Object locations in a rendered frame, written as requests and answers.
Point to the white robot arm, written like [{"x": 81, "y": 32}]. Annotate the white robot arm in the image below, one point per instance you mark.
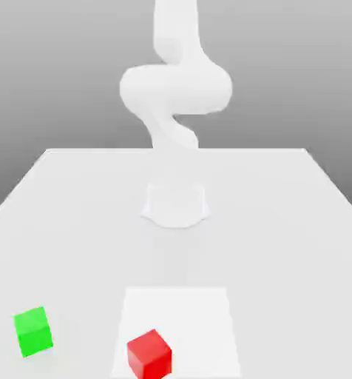
[{"x": 176, "y": 88}]

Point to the small red cube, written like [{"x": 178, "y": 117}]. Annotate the small red cube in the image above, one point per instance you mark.
[{"x": 149, "y": 355}]

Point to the small green cube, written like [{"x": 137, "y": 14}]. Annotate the small green cube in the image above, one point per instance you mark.
[{"x": 33, "y": 331}]

